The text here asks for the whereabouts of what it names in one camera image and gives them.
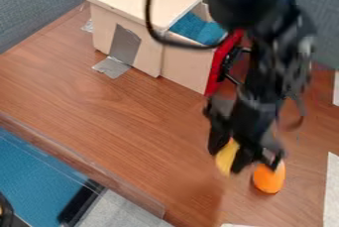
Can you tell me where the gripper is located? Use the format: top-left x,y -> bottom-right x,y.
203,85 -> 287,175

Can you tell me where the yellow toy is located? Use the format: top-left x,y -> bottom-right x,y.
213,138 -> 243,177

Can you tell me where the orange toy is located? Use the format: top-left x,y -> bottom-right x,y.
250,162 -> 287,195

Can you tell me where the blue cloth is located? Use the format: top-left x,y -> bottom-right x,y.
168,11 -> 230,47

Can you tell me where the grey tape strip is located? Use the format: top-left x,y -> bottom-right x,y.
89,23 -> 144,80

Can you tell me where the beige cabinet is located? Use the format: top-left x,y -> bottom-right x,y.
81,0 -> 210,79

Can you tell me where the beige drawer with red handle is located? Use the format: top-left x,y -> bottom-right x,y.
159,2 -> 248,97

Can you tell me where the black cable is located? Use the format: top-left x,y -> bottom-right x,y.
144,0 -> 228,51

